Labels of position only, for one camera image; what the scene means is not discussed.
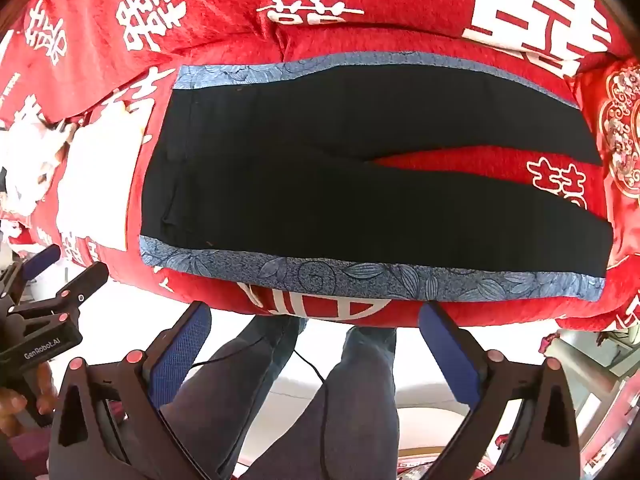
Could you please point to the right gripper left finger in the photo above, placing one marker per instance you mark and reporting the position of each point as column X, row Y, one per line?
column 108, row 424

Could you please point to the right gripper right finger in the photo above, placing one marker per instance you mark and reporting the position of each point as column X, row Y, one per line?
column 543, row 442

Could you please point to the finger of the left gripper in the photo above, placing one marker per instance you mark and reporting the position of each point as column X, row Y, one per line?
column 74, row 293
column 34, row 266

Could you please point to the black pants with blue stripe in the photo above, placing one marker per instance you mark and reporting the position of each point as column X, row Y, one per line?
column 376, row 175

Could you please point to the person's left hand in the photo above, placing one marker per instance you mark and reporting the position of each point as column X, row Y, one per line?
column 13, row 403

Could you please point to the glass side table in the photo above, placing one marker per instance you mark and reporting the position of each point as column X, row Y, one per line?
column 603, row 373

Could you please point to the person's left jeans leg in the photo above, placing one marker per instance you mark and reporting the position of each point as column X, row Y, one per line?
column 213, row 410

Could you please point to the person's jeans leg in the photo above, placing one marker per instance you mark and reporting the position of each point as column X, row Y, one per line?
column 213, row 410
column 350, row 429

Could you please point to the person's right jeans leg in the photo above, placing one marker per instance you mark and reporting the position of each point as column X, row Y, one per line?
column 350, row 429

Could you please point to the red sofa cover white characters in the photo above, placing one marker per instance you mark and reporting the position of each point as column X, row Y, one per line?
column 85, row 85

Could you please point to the red embroidered cushion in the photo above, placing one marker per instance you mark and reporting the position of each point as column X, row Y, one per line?
column 608, row 98

